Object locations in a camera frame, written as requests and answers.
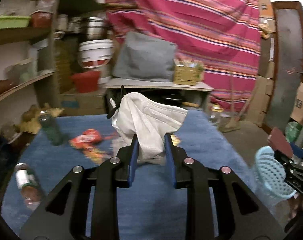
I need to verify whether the white face mask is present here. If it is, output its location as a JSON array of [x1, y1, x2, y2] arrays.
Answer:
[[107, 86, 188, 165]]

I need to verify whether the light blue plastic basket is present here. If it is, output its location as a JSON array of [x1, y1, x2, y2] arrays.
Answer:
[[252, 146, 296, 203]]

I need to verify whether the brown sauce jar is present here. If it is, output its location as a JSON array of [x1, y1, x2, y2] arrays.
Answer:
[[14, 163, 44, 211]]

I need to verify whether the red plastic basin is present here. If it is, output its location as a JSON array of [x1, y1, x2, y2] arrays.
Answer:
[[70, 71, 100, 93]]

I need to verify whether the green glass bottle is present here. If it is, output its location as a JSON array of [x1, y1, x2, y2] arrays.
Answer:
[[38, 110, 64, 146]]

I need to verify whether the low wooden cabinet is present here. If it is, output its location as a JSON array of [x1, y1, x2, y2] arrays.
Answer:
[[104, 78, 214, 112]]

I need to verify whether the steel pots stack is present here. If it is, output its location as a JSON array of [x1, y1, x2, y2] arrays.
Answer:
[[85, 17, 107, 40]]

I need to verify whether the grey cloth bag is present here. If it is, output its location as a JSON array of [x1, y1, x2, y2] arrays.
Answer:
[[112, 31, 177, 82]]

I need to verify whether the blue fleece table cover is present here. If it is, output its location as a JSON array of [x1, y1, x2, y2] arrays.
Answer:
[[1, 109, 257, 240]]

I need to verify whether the red striped hanging cloth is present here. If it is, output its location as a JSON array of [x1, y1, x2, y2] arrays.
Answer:
[[106, 0, 261, 111]]

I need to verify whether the dark red scouring pad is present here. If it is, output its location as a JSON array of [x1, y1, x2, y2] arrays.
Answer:
[[267, 127, 293, 159]]

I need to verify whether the green plastic tray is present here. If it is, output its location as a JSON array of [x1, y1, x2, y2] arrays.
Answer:
[[0, 16, 31, 29]]

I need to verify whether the wooden framed door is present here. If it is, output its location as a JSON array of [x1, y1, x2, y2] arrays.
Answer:
[[262, 1, 303, 133]]

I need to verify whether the wooden wall shelf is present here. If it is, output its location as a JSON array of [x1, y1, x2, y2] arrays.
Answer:
[[0, 0, 107, 131]]

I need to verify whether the cooking oil bottle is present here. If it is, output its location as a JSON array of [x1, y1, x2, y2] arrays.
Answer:
[[209, 103, 224, 126]]

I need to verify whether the red orange snack wrapper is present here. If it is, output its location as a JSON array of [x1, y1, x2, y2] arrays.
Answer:
[[68, 129, 111, 165]]

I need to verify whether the yellow chopstick holder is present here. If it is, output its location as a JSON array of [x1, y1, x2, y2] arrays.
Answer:
[[173, 58, 204, 86]]

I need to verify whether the broom with wooden handle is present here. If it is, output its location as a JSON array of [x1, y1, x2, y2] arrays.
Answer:
[[219, 67, 240, 133]]

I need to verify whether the white plastic bucket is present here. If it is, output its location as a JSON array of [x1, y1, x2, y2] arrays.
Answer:
[[78, 40, 114, 68]]

